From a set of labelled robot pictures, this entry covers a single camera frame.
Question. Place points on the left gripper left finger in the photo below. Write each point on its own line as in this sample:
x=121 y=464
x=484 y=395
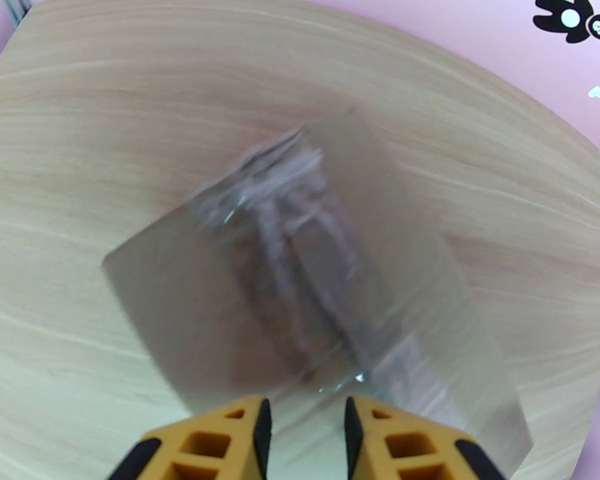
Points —
x=205 y=443

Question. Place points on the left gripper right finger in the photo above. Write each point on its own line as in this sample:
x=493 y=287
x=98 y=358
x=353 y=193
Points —
x=405 y=448

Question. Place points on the brown taped cardboard box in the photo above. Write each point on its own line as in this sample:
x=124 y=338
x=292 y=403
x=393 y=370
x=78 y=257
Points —
x=305 y=273

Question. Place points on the aluminium corner post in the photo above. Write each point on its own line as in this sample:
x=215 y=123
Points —
x=15 y=3

